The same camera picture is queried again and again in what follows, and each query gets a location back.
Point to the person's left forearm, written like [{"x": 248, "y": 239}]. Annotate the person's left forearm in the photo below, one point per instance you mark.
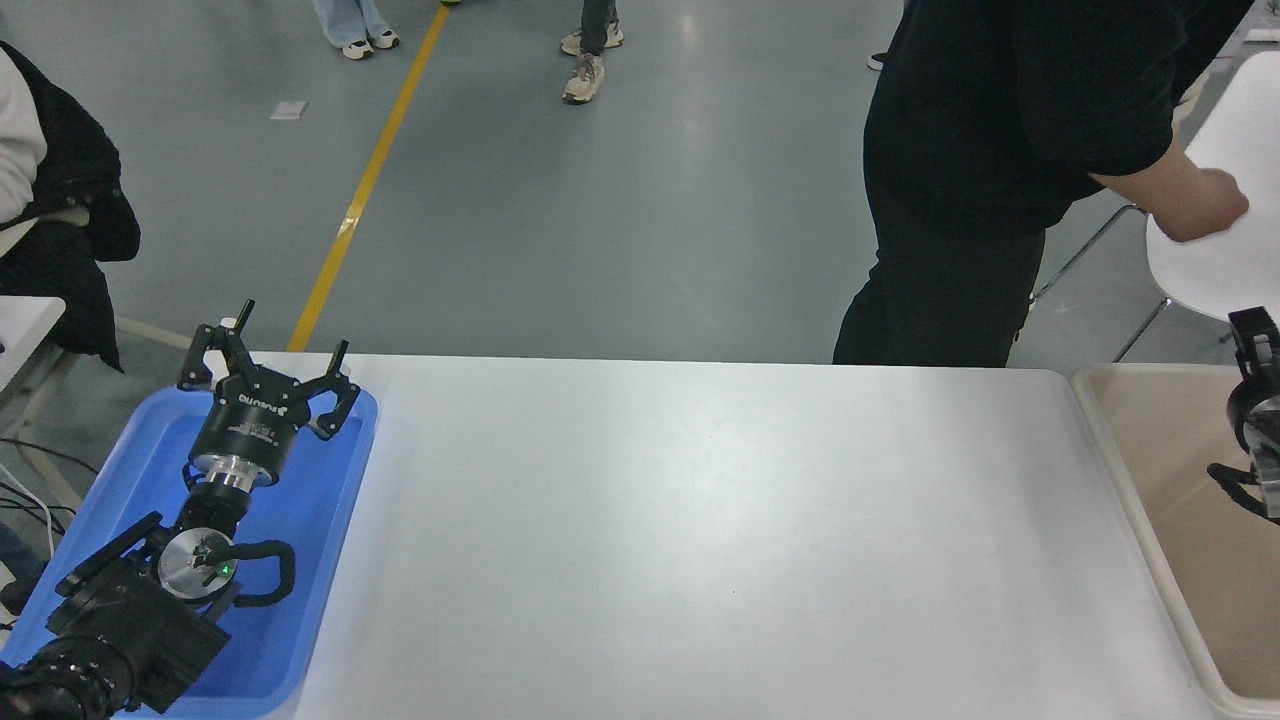
[{"x": 1145, "y": 178}]

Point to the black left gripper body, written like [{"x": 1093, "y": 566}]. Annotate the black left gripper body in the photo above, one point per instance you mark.
[{"x": 248, "y": 425}]

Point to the large pale bin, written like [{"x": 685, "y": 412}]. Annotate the large pale bin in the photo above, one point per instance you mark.
[{"x": 1160, "y": 450}]

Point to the white chair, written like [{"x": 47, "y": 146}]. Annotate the white chair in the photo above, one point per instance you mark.
[{"x": 1220, "y": 270}]

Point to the standing person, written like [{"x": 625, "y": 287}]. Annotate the standing person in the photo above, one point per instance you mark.
[{"x": 960, "y": 150}]

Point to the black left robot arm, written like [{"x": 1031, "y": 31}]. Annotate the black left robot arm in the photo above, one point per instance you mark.
[{"x": 120, "y": 620}]

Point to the seated person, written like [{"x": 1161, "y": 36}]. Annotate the seated person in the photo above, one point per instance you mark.
[{"x": 60, "y": 200}]

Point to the white metal frame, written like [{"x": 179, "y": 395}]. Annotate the white metal frame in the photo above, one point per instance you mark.
[{"x": 1262, "y": 34}]

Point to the blue plastic tray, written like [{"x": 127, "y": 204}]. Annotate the blue plastic tray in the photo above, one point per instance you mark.
[{"x": 320, "y": 500}]

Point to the person's left hand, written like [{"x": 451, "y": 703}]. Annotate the person's left hand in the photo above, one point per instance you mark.
[{"x": 1205, "y": 205}]

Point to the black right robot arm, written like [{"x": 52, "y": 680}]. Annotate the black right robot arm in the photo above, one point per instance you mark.
[{"x": 1255, "y": 340}]

